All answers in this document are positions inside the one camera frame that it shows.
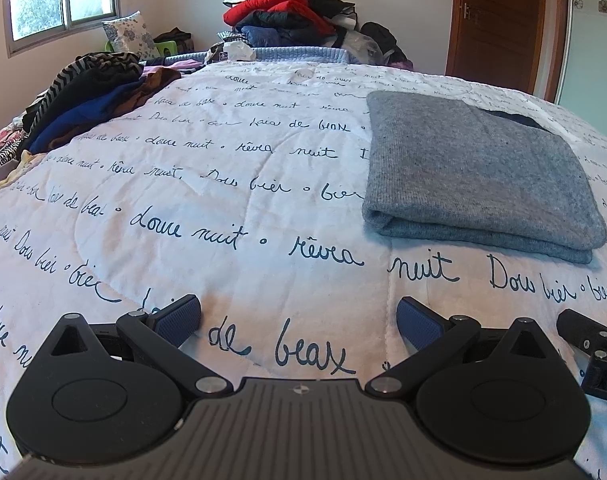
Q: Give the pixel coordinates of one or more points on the black and white garment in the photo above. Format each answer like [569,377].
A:
[333,10]

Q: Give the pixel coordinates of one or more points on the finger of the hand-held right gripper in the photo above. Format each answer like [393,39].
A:
[578,325]

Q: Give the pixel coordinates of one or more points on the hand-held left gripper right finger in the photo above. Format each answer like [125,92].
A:
[419,324]

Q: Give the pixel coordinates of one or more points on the red jacket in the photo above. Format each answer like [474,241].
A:
[278,5]

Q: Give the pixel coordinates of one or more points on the checked cloth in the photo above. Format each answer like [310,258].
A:
[231,37]

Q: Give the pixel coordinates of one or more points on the light blue knitted blanket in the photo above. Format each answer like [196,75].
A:
[293,54]

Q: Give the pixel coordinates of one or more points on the blue garment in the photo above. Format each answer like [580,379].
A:
[83,115]

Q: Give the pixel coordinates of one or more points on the black bag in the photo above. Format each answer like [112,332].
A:
[176,37]

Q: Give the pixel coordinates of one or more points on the window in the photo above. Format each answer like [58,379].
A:
[58,0]

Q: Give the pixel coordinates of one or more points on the pile of folded clothes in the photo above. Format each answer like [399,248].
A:
[93,67]

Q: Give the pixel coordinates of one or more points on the green plastic chair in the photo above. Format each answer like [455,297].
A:
[167,47]

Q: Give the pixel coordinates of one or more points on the brown wooden door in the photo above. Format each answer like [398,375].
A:
[503,25]

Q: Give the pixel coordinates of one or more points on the grey sweater with navy sleeves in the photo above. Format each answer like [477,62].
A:
[473,175]

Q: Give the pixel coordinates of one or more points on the black puffer jacket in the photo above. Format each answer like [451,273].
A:
[278,21]

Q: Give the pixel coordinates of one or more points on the floral pillow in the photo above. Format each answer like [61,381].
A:
[131,35]

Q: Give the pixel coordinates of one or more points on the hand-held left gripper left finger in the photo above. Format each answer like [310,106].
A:
[179,320]

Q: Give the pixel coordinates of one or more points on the purple garment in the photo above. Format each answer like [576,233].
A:
[404,65]

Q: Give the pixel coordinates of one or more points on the navy blue jacket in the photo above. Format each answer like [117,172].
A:
[266,37]

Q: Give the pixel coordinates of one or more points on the brown garment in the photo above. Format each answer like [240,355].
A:
[156,82]

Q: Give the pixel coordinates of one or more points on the white script-printed quilt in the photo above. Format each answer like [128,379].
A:
[208,185]

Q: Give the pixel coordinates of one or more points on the pink garment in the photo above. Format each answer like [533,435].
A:
[183,65]

